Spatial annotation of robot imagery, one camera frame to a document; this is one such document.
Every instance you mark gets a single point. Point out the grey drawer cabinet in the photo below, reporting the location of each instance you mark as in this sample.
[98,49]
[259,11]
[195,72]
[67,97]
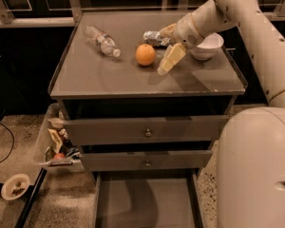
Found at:
[90,85]

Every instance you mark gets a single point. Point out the orange fruit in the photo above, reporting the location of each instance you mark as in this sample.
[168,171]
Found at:
[145,55]

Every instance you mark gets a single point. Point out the grey bottom drawer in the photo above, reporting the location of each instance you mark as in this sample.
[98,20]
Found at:
[148,199]

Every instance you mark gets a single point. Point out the white ceramic bowl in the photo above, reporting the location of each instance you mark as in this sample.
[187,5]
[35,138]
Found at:
[208,48]

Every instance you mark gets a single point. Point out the grey middle drawer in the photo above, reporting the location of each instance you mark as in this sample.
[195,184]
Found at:
[154,160]

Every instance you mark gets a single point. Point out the grey top drawer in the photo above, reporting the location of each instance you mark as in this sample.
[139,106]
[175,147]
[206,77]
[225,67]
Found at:
[144,130]

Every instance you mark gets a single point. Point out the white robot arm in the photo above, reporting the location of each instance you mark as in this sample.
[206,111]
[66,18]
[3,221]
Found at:
[251,147]

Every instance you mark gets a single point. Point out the small red fruit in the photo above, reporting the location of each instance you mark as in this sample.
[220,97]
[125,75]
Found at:
[59,156]

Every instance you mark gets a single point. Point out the white plate with leftovers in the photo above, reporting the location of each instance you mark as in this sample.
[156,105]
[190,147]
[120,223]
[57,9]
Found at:
[15,187]

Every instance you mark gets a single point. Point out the grey drawer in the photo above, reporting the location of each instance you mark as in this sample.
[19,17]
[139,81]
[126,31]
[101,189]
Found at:
[154,160]
[148,199]
[144,130]

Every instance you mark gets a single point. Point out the clear plastic water bottle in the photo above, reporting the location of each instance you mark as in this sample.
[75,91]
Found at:
[102,41]

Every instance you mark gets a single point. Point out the yellow snack packet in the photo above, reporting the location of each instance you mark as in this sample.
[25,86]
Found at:
[57,139]

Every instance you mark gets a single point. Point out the metal railing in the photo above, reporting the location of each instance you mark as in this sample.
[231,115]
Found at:
[34,16]

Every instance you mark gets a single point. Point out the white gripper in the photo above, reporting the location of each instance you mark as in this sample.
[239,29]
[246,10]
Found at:
[185,30]

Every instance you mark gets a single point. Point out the clear plastic storage bin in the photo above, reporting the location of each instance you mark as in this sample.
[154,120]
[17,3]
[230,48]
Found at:
[42,149]

